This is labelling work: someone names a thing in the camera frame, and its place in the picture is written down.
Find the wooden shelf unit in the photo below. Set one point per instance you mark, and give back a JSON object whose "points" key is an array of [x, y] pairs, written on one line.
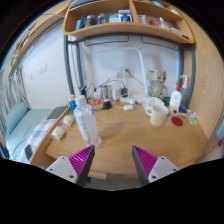
{"points": [[126, 30]]}

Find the blue plaid blanket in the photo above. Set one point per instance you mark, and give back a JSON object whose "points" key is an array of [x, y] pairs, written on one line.
{"points": [[38, 136]]}

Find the small blue white-capped bottle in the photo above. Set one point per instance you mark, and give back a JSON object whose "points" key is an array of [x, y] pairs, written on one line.
{"points": [[71, 104]]}

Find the wrapped pale bun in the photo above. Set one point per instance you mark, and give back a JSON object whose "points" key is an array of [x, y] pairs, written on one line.
{"points": [[58, 132], [68, 120]]}

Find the dark grey laptop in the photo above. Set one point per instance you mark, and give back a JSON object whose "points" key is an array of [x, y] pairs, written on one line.
{"points": [[57, 112]]}

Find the flat round red coaster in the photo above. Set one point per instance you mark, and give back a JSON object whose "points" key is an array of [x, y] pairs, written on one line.
{"points": [[177, 121]]}

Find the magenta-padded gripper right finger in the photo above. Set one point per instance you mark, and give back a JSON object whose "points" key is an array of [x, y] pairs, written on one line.
{"points": [[161, 166]]}

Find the white red-pump lotion bottle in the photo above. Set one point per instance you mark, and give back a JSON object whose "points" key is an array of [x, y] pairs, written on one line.
{"points": [[175, 100]]}

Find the dark blue packet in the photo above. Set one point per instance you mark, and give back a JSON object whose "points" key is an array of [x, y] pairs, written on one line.
{"points": [[182, 109]]}

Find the white wall box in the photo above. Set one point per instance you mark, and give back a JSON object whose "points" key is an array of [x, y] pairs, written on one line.
{"points": [[152, 74]]}

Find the blue spray bottle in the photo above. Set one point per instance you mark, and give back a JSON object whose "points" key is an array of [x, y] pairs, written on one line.
{"points": [[184, 91]]}

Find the black phone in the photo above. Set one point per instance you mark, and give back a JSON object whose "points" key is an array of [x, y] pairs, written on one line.
{"points": [[28, 152]]}

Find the black electric shaver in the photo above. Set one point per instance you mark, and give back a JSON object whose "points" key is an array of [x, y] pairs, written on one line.
{"points": [[83, 91]]}

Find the small green packet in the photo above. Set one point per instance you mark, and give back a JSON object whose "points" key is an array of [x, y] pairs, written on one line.
{"points": [[193, 122]]}

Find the white earbuds case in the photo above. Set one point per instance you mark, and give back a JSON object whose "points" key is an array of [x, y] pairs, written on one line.
{"points": [[128, 107]]}

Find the cream ceramic mug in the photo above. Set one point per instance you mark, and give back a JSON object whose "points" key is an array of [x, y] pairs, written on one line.
{"points": [[159, 116]]}

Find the steel cup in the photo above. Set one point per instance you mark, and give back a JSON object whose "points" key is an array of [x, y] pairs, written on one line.
{"points": [[105, 92]]}

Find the white charger block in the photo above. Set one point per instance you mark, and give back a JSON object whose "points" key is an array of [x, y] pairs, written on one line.
{"points": [[117, 94]]}

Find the white power strip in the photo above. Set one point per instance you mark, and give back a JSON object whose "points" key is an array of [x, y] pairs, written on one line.
{"points": [[127, 100]]}

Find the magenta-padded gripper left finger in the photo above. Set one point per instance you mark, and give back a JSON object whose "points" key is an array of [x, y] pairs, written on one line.
{"points": [[63, 166]]}

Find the small black charger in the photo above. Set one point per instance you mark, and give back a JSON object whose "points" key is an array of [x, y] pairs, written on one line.
{"points": [[107, 105]]}

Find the clear plastic water bottle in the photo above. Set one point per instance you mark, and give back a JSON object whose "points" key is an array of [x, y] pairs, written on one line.
{"points": [[86, 123]]}

